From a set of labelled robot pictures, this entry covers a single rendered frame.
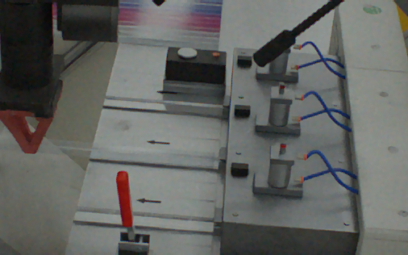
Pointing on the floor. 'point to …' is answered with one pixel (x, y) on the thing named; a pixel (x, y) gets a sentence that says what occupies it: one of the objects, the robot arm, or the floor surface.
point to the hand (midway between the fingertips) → (31, 143)
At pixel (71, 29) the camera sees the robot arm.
